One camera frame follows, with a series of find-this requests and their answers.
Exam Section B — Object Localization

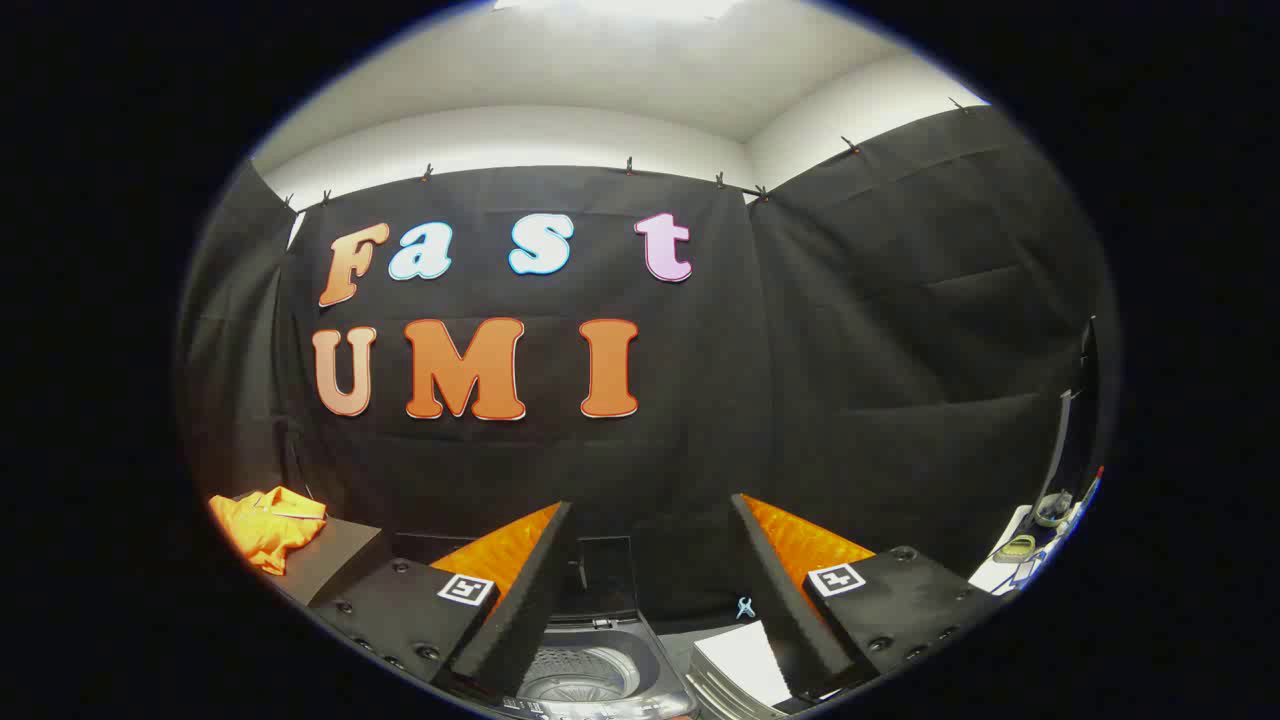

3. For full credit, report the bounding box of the grey washing machine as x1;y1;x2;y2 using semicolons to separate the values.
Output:
440;535;701;720

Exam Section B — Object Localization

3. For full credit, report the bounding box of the ceiling light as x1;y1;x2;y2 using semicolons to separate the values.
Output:
490;0;746;21

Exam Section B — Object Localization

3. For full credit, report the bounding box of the dark glass washing machine lid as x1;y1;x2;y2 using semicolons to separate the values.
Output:
573;537;641;623

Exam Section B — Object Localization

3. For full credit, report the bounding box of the dark grey side table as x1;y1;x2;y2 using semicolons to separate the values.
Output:
270;515;396;608

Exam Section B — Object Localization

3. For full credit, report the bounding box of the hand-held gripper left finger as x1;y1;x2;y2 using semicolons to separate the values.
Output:
308;500;576;706

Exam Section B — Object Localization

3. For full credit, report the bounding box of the yellow polo shirt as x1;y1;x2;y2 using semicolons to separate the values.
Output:
208;487;329;576

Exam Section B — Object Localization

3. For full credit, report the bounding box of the white printed table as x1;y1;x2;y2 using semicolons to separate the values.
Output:
968;470;1103;598

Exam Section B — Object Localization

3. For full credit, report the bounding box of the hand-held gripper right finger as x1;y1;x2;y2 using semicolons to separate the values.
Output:
730;492;1006;703

